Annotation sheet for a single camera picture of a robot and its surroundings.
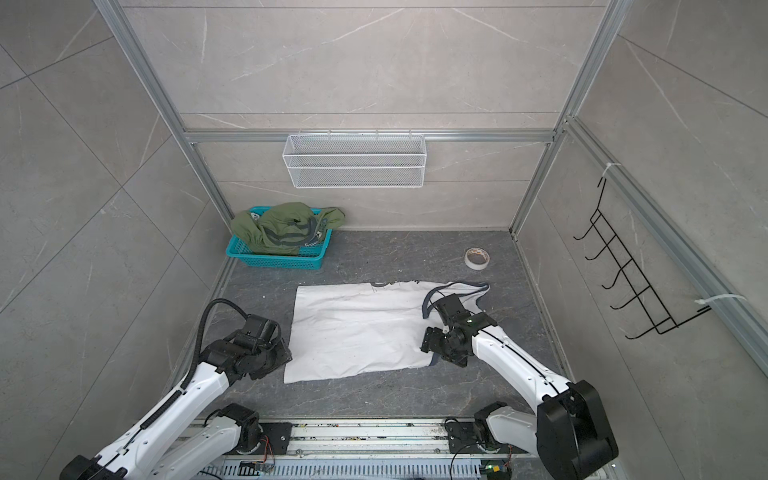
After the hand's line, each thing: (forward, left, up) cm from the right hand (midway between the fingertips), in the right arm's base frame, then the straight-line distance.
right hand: (433, 348), depth 84 cm
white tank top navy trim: (+9, +25, -4) cm, 27 cm away
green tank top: (+47, +51, +4) cm, 69 cm away
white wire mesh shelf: (+56, +23, +26) cm, 66 cm away
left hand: (0, +42, +3) cm, 42 cm away
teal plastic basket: (+30, +39, +6) cm, 49 cm away
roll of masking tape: (+37, -21, -5) cm, 43 cm away
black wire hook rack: (0, -43, +27) cm, 51 cm away
